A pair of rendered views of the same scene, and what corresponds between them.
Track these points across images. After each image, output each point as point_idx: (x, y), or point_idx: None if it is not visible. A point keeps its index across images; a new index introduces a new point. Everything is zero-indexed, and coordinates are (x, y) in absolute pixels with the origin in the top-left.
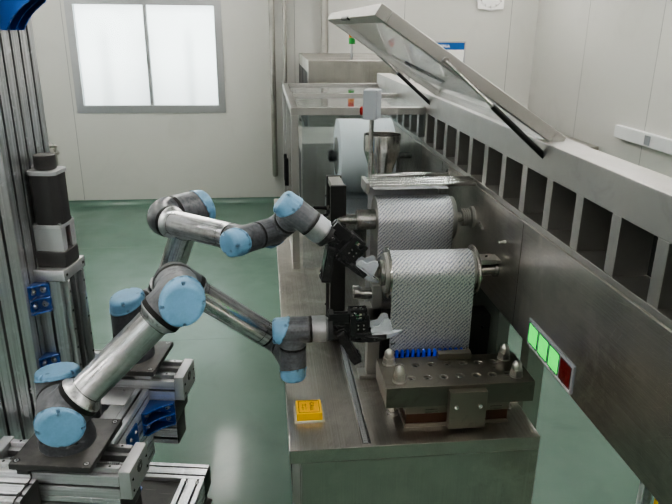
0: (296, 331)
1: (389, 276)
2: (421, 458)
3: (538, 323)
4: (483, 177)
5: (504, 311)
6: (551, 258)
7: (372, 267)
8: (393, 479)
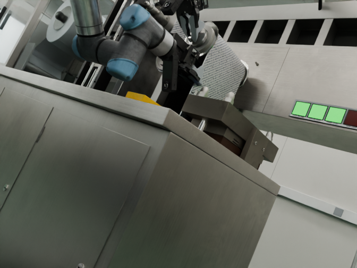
0: (155, 24)
1: (212, 37)
2: (236, 174)
3: (307, 100)
4: (224, 38)
5: (248, 106)
6: (332, 57)
7: (201, 25)
8: (215, 187)
